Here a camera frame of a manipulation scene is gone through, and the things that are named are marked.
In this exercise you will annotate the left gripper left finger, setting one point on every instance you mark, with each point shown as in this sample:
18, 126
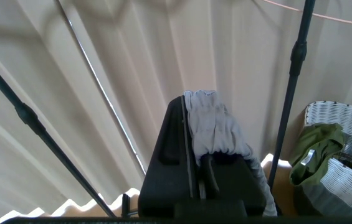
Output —
157, 193

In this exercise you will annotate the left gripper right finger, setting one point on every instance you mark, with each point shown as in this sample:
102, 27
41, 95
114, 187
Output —
235, 186

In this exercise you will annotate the pale grey shorts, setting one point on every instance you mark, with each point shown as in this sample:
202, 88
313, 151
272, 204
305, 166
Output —
210, 124

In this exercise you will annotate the green long-sleeved shirt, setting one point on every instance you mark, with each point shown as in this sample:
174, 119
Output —
312, 146

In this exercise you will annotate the pink clothes hanger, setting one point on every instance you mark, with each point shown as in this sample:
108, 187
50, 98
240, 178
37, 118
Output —
344, 19

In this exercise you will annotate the white laundry basket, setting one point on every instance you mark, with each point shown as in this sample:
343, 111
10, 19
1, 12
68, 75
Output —
344, 186

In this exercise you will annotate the black clothes rack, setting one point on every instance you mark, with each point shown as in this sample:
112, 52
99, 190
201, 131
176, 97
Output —
297, 56

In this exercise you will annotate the beige curtain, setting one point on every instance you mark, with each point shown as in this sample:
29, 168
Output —
163, 46

